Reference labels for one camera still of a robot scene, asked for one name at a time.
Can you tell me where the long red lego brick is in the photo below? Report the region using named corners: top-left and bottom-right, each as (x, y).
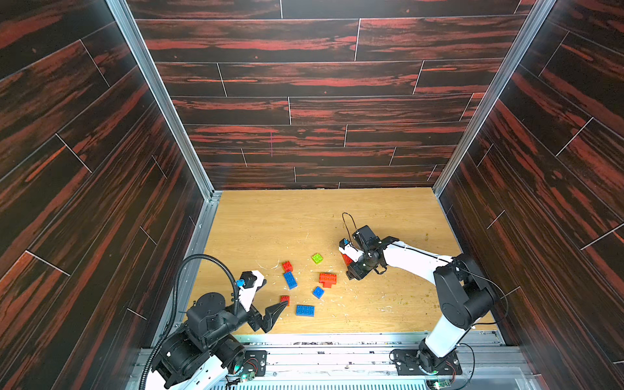
top-left (342, 253), bottom-right (353, 266)
top-left (318, 273), bottom-right (337, 289)

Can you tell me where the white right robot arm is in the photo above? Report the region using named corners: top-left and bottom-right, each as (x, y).
top-left (339, 237), bottom-right (500, 364)

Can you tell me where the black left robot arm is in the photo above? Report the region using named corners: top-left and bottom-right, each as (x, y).
top-left (146, 271), bottom-right (289, 389)

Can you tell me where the long blue lego brick far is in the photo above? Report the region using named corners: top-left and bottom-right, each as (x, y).
top-left (284, 271), bottom-right (297, 289)

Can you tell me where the long blue lego brick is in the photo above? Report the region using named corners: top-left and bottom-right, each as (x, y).
top-left (295, 305), bottom-right (315, 317)
top-left (284, 271), bottom-right (297, 289)

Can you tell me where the long blue lego brick near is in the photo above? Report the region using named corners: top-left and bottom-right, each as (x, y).
top-left (295, 305), bottom-right (315, 317)

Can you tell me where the small blue lego brick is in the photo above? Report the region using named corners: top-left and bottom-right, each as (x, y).
top-left (313, 287), bottom-right (325, 299)

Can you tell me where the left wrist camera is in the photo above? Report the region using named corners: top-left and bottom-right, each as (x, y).
top-left (237, 270), bottom-right (266, 294)

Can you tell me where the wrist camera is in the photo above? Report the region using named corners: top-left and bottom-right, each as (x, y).
top-left (339, 239), bottom-right (363, 263)
top-left (237, 270), bottom-right (266, 294)

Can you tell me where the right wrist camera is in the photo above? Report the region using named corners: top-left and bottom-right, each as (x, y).
top-left (339, 239), bottom-right (363, 263)

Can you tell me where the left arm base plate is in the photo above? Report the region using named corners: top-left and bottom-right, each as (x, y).
top-left (241, 349), bottom-right (268, 380)

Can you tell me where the black right camera cable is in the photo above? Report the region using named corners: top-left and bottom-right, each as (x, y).
top-left (340, 211), bottom-right (359, 242)

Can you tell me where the aluminium front rail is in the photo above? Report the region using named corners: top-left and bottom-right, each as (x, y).
top-left (131, 331), bottom-right (537, 390)

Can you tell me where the black corrugated left hose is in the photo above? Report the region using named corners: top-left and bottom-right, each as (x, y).
top-left (137, 253), bottom-right (238, 390)

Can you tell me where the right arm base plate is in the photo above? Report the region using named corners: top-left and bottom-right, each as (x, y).
top-left (389, 349), bottom-right (462, 377)

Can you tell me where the aluminium corner post right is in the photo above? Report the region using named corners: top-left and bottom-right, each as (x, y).
top-left (432, 0), bottom-right (557, 198)

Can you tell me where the aluminium corner post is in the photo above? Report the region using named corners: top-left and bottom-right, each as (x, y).
top-left (432, 0), bottom-right (557, 198)
top-left (105, 0), bottom-right (216, 198)

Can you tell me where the aluminium corner post left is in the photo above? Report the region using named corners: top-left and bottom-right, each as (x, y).
top-left (105, 0), bottom-right (216, 198)

